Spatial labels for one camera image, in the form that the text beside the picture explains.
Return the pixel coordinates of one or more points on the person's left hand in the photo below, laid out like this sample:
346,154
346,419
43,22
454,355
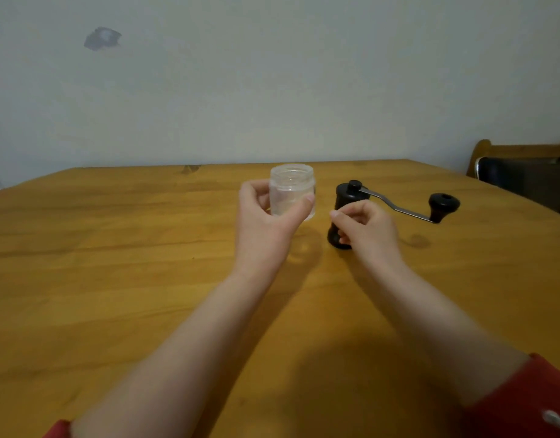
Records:
262,237

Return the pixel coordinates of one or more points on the person's right hand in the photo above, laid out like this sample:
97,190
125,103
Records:
371,232

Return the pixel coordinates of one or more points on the black hand grinder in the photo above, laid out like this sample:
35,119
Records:
348,193

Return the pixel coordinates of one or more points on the clear grinder jar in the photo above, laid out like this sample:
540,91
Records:
291,187

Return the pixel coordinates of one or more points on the person's left forearm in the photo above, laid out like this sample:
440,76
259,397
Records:
175,360

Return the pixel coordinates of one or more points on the person's right forearm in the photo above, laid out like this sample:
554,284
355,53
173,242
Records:
444,333

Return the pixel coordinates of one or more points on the wooden chair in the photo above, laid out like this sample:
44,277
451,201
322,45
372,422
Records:
517,151

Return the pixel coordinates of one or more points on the black chair pad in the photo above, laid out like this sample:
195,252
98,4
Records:
531,182

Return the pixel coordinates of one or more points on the red right sleeve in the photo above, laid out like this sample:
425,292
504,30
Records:
521,406

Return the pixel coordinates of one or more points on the red sleeve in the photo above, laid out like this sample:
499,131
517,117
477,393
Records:
521,406
59,431

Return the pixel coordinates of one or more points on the red left sleeve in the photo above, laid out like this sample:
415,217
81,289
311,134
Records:
59,431

